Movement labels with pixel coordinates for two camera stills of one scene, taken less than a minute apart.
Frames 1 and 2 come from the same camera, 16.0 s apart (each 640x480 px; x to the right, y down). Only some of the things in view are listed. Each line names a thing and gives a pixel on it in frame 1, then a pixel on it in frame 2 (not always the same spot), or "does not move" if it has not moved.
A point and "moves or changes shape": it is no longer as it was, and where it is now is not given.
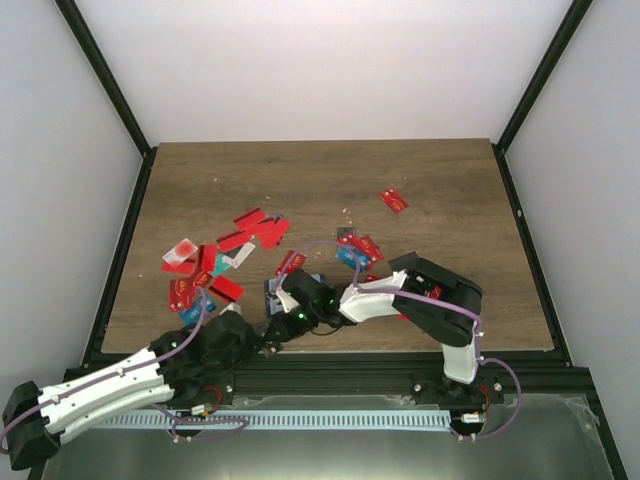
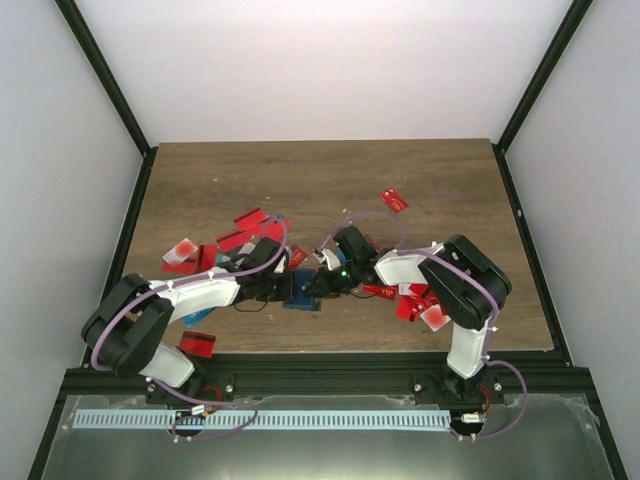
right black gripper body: (298, 327) → (340, 285)
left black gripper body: (239, 354) → (275, 292)
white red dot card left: (180, 253) does not move
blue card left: (192, 316) does not move
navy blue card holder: (274, 305) moves or changes shape
